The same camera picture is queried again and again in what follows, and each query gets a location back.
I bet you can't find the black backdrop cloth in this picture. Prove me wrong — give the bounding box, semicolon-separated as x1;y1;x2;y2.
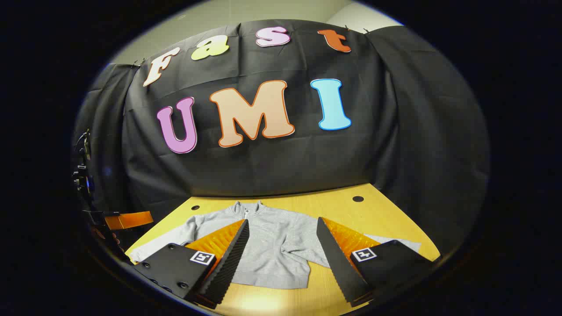
72;19;491;264

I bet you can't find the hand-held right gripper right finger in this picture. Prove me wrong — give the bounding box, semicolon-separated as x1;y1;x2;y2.
316;216;435;308

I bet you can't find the grey zip-neck sweatshirt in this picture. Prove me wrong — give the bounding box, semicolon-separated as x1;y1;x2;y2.
130;201;422;290

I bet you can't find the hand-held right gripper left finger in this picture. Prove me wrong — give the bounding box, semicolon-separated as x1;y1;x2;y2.
133;219;250;308

